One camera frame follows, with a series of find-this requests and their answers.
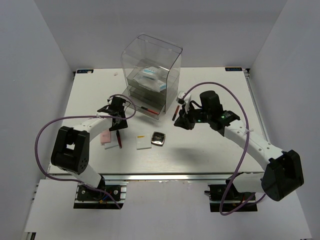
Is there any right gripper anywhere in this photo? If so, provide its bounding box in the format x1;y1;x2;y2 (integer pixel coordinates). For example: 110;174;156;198
174;102;211;130

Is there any dark red lip gloss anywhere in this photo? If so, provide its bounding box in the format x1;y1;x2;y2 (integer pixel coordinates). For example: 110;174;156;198
116;130;123;149

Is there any white cotton pad pack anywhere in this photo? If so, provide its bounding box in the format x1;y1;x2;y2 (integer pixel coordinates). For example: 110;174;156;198
139;66;167;80
133;75;167;93

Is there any clear acrylic drawer organizer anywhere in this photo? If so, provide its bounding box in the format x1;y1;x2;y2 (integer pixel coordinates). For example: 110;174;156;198
120;33;183;120

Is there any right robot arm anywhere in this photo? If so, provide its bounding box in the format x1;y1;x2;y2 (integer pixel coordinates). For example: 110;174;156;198
174;90;304;202

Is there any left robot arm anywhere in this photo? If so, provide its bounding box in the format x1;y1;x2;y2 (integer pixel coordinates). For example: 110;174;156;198
51;94;128;200

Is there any pink makeup card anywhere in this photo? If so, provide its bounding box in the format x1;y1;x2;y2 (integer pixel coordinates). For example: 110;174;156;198
100;129;111;145

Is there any white flat packet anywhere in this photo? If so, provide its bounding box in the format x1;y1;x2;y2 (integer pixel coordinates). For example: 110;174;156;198
104;135;119;150

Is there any white square compact box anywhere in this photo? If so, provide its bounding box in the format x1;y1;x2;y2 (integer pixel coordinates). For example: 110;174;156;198
136;134;152;150

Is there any black gold compact case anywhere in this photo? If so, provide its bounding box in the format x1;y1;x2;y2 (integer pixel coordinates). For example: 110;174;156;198
151;131;166;147

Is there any blue label left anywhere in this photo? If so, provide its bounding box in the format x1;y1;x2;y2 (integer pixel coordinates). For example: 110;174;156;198
76;69;94;74

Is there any blue label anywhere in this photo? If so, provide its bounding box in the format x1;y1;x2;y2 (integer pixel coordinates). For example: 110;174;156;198
225;67;243;72
76;69;94;74

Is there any blue label right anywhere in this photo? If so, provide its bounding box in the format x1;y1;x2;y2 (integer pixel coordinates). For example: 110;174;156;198
225;67;243;72

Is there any aluminium front rail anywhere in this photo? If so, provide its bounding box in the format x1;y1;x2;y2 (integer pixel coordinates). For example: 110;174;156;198
99;171;266;183

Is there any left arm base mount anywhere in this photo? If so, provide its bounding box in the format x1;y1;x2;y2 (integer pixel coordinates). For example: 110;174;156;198
73;183;127;210

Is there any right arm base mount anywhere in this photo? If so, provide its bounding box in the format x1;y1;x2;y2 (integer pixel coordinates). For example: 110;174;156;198
204;184;258;213

